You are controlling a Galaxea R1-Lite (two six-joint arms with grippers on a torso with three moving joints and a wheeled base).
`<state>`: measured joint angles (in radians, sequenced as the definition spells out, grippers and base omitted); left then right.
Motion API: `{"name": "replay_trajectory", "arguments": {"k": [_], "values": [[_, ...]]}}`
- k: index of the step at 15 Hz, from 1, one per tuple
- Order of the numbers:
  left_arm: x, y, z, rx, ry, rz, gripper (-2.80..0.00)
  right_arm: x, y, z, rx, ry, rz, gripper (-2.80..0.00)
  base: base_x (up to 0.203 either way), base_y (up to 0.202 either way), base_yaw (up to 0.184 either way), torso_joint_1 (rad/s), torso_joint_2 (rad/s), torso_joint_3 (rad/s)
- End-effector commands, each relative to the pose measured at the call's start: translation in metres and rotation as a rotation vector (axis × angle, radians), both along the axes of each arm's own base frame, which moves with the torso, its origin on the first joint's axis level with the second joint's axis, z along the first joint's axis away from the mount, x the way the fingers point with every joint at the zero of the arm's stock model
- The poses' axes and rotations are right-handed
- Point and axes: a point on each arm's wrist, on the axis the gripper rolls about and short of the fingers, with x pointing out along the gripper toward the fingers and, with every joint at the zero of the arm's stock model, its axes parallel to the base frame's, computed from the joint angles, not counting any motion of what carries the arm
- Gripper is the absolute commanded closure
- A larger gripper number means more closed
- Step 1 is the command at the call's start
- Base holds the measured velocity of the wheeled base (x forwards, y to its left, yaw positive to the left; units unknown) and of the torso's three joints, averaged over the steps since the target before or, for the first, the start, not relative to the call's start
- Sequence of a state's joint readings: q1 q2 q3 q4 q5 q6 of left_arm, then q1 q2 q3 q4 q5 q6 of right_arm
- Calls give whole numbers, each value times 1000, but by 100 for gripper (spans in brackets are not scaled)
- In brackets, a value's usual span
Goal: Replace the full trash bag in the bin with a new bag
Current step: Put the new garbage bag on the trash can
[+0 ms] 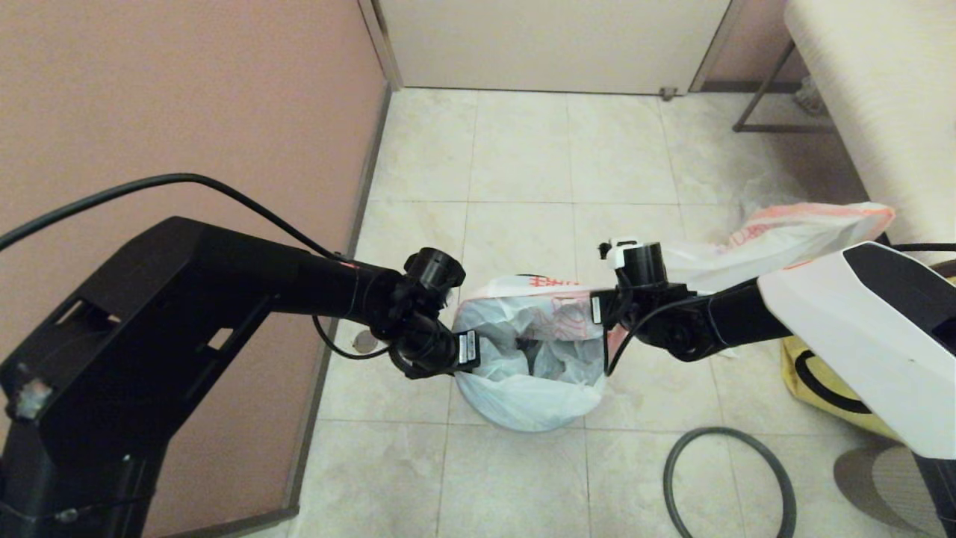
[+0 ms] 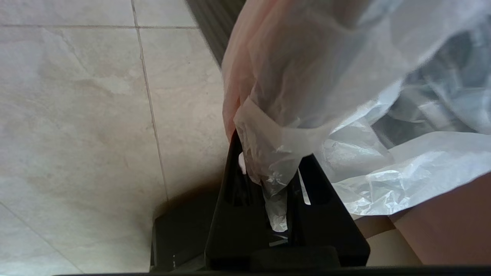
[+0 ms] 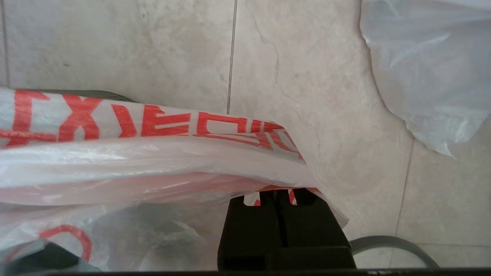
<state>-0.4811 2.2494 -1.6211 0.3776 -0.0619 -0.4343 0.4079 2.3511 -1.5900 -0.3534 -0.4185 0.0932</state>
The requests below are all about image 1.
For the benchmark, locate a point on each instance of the yellow fabric bag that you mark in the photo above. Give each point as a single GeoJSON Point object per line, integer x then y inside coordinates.
{"type": "Point", "coordinates": [821, 373]}

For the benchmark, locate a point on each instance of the white plastic bag liner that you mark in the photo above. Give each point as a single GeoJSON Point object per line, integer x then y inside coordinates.
{"type": "Point", "coordinates": [523, 396]}

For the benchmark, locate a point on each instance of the small clear plastic wrapper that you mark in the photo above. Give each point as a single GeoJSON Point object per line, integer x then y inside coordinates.
{"type": "Point", "coordinates": [808, 97]}

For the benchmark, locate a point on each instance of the small round metal floor disc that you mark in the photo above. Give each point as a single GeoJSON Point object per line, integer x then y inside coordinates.
{"type": "Point", "coordinates": [364, 344]}

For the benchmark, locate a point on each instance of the dark grey baseboard strip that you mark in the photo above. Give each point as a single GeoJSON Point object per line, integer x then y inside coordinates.
{"type": "Point", "coordinates": [306, 448]}

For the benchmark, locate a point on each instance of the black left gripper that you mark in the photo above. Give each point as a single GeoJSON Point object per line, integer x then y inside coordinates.
{"type": "Point", "coordinates": [437, 347]}

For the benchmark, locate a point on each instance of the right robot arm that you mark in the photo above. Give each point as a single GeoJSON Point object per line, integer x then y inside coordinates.
{"type": "Point", "coordinates": [859, 329]}

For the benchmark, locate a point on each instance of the grey ribbed round pad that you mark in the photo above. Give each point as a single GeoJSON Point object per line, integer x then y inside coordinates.
{"type": "Point", "coordinates": [881, 486]}

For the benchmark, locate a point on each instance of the white door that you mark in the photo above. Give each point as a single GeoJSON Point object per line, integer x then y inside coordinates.
{"type": "Point", "coordinates": [553, 45]}

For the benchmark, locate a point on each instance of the grey door frame post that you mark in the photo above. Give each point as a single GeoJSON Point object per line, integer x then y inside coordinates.
{"type": "Point", "coordinates": [381, 45]}
{"type": "Point", "coordinates": [717, 45]}

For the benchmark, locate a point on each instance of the small metal door stop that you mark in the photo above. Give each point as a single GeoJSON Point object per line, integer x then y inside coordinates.
{"type": "Point", "coordinates": [668, 95]}

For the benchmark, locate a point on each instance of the white bag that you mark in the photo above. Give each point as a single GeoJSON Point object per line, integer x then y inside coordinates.
{"type": "Point", "coordinates": [784, 235]}

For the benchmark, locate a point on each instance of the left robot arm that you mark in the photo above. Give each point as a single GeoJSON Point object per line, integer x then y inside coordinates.
{"type": "Point", "coordinates": [149, 321]}

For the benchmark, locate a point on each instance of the dark metal table frame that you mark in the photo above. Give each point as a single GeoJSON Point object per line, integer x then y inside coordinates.
{"type": "Point", "coordinates": [783, 128]}

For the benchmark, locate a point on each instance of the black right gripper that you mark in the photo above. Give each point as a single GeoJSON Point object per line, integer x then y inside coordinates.
{"type": "Point", "coordinates": [616, 310]}

